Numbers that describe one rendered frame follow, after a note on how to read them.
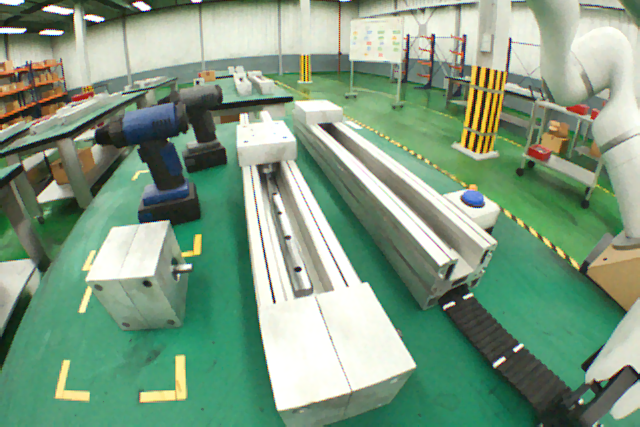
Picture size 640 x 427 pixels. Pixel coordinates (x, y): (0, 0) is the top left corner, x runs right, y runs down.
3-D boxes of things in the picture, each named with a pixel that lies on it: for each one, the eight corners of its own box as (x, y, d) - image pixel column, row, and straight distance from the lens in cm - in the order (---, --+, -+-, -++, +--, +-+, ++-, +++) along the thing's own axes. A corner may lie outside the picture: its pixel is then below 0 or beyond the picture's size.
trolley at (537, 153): (591, 196, 377) (618, 113, 362) (586, 210, 325) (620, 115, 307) (521, 163, 387) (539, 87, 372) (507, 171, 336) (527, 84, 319)
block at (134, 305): (202, 325, 35) (175, 272, 28) (122, 330, 40) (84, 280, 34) (204, 269, 42) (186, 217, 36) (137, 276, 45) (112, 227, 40)
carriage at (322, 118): (342, 130, 79) (342, 108, 78) (306, 133, 76) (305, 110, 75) (325, 118, 94) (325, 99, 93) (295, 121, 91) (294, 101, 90)
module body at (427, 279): (476, 286, 42) (498, 241, 37) (422, 310, 36) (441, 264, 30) (318, 129, 102) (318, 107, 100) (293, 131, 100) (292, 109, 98)
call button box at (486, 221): (491, 235, 53) (502, 207, 50) (455, 249, 46) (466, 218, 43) (464, 213, 57) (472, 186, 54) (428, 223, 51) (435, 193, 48)
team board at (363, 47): (342, 99, 657) (343, 18, 655) (356, 97, 692) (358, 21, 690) (392, 109, 560) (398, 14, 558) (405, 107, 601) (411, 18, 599)
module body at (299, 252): (357, 333, 32) (366, 288, 25) (271, 355, 31) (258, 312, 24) (269, 133, 98) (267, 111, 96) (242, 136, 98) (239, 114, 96)
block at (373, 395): (411, 393, 30) (443, 353, 22) (290, 433, 28) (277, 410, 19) (376, 327, 33) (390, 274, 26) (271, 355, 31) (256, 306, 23)
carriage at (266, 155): (297, 172, 52) (296, 139, 49) (241, 180, 51) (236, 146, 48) (283, 146, 66) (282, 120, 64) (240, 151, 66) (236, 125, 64)
